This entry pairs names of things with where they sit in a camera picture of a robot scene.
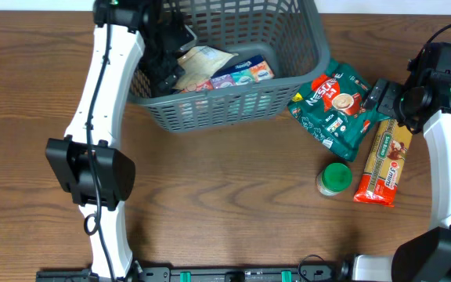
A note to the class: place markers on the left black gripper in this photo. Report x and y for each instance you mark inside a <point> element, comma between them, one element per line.
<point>164,71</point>

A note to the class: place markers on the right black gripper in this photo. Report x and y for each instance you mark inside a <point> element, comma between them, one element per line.
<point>384,105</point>

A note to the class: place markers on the beige clear plastic bag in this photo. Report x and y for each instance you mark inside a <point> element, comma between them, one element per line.
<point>200,64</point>

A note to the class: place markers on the colourful tissue multipack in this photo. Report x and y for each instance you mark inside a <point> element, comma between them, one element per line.
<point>253,70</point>

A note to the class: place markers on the grey plastic basket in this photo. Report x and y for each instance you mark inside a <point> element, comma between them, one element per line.
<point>289,35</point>

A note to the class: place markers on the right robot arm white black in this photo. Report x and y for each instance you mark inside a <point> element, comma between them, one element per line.
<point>422,104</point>

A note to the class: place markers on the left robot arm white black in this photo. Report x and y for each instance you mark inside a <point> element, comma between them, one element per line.
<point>130,37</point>

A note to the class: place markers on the green Nescafe coffee bag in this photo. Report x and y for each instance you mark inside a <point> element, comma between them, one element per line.
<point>330,108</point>

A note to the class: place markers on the spaghetti pasta packet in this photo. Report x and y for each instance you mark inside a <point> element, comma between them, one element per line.
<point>383,169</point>

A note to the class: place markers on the green lid jar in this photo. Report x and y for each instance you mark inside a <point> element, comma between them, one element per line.
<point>334,179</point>

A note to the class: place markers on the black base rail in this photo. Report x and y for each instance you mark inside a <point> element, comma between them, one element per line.
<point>282,274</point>

